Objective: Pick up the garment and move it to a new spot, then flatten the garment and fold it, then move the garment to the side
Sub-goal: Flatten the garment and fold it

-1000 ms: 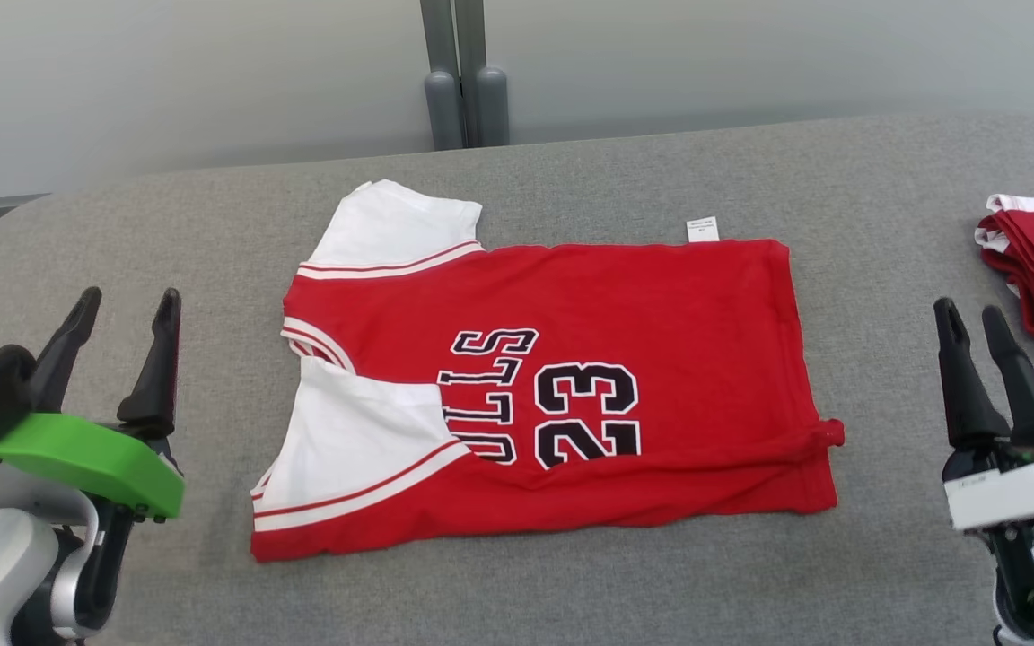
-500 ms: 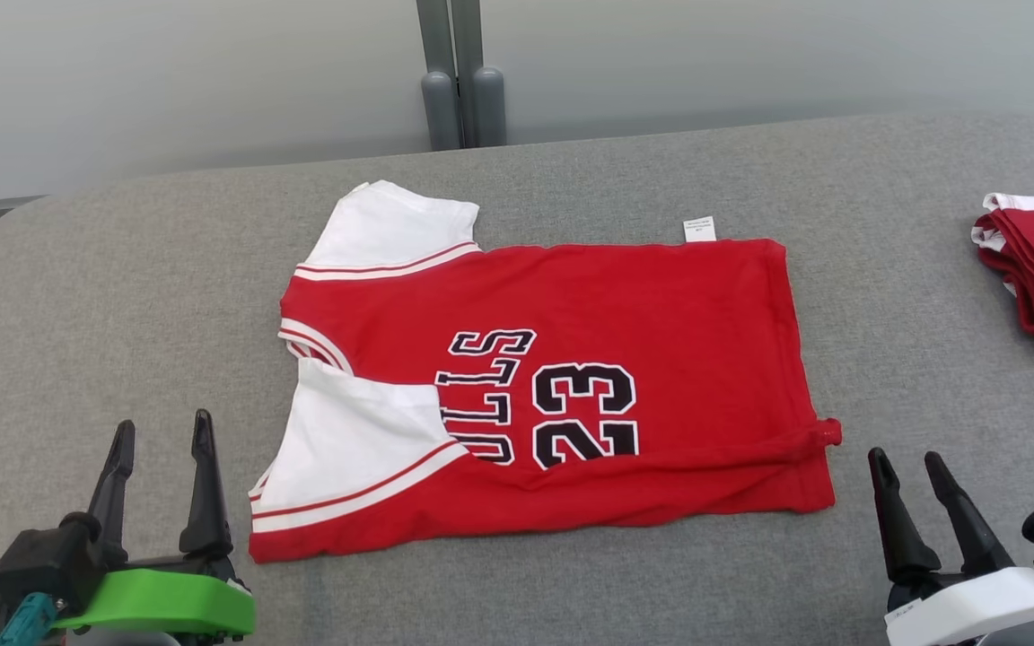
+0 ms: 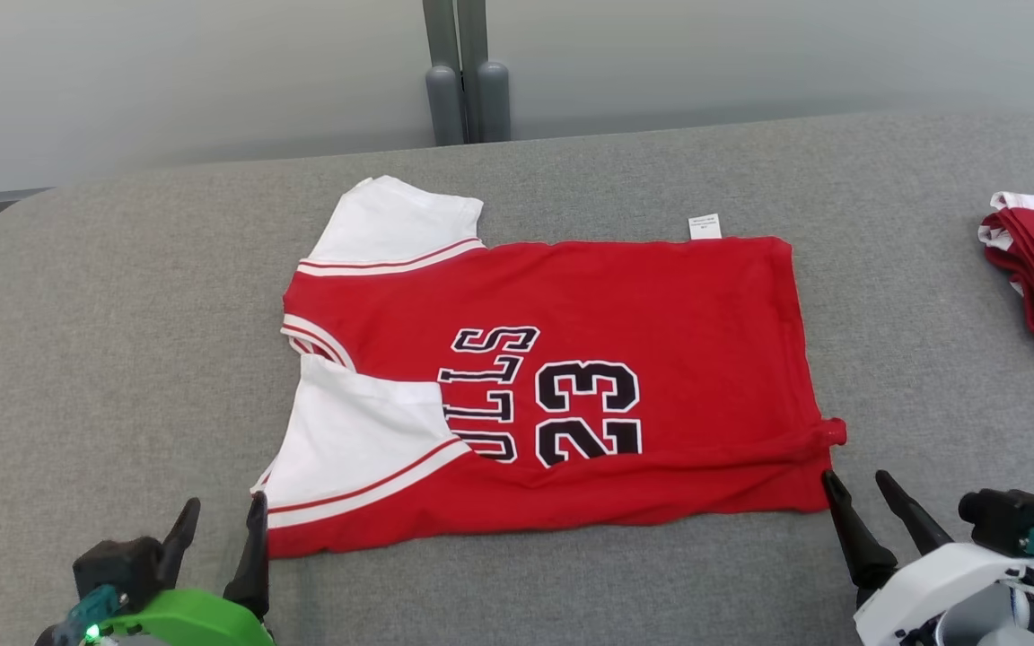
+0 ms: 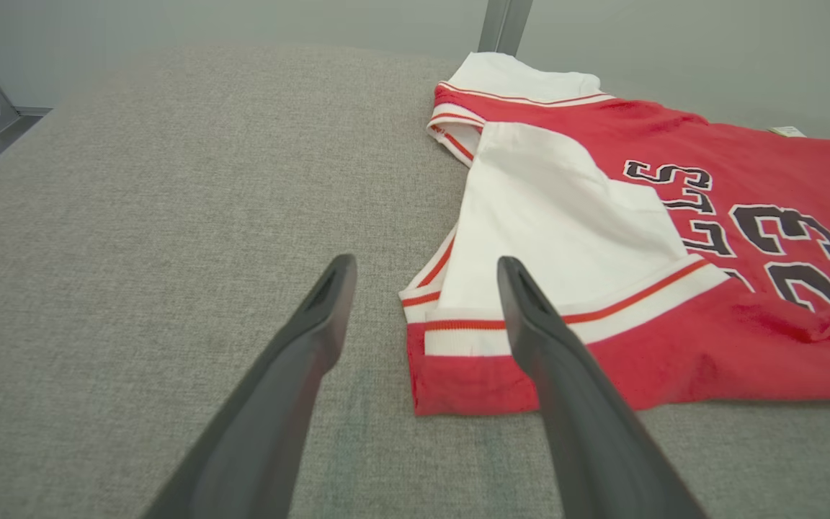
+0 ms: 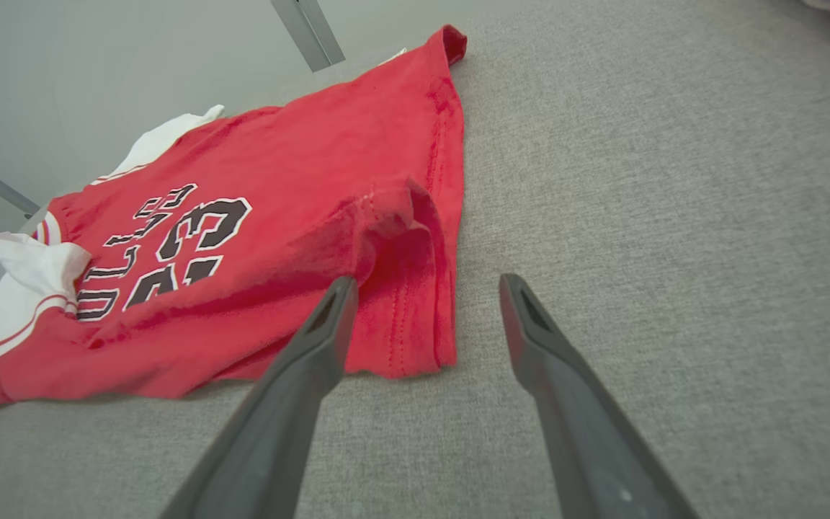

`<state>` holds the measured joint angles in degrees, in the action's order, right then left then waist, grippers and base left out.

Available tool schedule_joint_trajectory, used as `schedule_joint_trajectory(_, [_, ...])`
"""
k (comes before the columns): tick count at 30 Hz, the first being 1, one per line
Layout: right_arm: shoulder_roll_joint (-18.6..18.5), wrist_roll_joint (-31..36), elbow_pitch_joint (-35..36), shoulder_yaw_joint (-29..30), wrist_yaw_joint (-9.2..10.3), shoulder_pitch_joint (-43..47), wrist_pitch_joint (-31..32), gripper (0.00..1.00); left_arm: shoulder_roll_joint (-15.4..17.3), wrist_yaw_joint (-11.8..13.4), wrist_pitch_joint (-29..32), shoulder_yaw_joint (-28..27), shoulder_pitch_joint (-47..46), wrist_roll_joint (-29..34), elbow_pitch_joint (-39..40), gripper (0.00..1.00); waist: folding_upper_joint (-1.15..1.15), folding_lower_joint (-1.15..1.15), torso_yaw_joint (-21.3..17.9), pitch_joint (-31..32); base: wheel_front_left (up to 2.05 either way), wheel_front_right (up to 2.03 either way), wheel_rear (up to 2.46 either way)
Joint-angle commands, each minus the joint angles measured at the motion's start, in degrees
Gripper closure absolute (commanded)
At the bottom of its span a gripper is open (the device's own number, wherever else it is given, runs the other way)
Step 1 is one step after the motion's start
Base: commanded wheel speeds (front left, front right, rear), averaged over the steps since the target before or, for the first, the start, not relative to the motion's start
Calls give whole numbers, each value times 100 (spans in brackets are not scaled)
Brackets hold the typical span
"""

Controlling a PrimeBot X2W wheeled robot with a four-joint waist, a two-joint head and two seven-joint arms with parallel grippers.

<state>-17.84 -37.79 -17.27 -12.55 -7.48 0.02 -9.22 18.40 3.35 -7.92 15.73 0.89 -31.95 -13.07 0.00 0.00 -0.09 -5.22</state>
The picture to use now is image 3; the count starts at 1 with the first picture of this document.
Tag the grey metal post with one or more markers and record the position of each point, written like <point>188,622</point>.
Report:
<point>443,90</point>
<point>488,90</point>

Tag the red white basketball jersey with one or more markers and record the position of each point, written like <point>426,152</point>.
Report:
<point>705,332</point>

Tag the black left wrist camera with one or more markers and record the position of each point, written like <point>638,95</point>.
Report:
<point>118,570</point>

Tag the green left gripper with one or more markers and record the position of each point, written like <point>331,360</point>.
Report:
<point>194,624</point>

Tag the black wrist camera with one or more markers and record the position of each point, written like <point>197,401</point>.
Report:
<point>1011,520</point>
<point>118,570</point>

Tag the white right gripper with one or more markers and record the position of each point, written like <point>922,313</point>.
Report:
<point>921,592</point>

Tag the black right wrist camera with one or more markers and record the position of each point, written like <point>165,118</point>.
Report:
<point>1011,520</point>

